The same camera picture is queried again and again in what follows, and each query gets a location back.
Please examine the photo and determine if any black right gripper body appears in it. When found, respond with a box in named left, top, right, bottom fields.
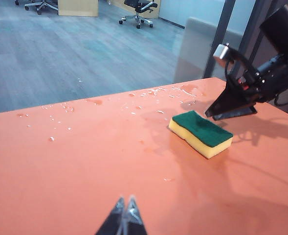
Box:
left=231, top=52, right=288, bottom=105

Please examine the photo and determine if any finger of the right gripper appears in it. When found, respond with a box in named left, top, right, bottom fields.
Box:
left=204, top=94, right=258, bottom=121
left=204, top=73, right=248, bottom=115

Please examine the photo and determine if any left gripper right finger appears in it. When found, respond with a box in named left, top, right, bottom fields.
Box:
left=123, top=194, right=148, bottom=235

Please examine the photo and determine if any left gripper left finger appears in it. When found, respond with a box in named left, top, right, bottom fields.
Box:
left=94, top=195, right=126, bottom=235

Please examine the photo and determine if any green and yellow sponge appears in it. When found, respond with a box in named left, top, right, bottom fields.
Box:
left=168, top=110, right=234, bottom=159

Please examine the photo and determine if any light wooden shelf cabinet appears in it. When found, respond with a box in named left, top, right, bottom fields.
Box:
left=143, top=0, right=162, bottom=20

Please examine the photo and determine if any black highback office chair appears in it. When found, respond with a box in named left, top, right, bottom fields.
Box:
left=118, top=0, right=158, bottom=29

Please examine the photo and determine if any light wooden office desk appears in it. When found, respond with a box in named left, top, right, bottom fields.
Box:
left=57, top=0, right=99, bottom=18

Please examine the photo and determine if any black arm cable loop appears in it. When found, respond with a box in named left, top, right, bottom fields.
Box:
left=274, top=84, right=288, bottom=107

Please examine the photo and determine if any thin black camera cable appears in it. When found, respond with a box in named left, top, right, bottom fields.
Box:
left=223, top=48, right=256, bottom=82

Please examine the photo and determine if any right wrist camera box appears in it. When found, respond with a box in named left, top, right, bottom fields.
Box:
left=212, top=43, right=232, bottom=68

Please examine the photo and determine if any brown frame post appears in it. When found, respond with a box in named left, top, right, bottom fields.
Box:
left=231, top=0, right=269, bottom=74

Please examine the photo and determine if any dark metal frame post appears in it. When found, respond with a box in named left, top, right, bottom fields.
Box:
left=203, top=0, right=235, bottom=79

